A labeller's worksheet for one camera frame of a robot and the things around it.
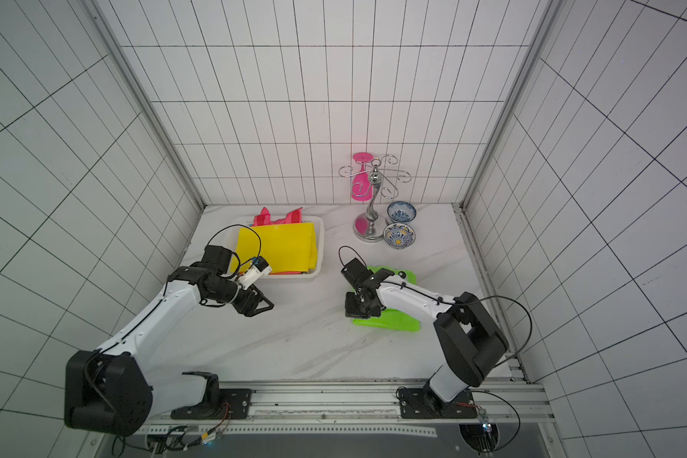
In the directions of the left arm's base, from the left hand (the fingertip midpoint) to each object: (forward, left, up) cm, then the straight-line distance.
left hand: (260, 304), depth 80 cm
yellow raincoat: (+22, -3, -3) cm, 23 cm away
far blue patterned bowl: (+44, -47, -8) cm, 65 cm away
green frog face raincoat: (0, -39, -8) cm, 39 cm away
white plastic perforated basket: (+33, +15, -2) cm, 37 cm away
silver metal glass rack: (+37, -34, -9) cm, 51 cm away
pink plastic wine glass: (+51, -31, 0) cm, 60 cm away
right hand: (0, -24, -8) cm, 26 cm away
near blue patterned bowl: (+32, -45, -8) cm, 56 cm away
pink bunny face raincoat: (+33, +5, +1) cm, 33 cm away
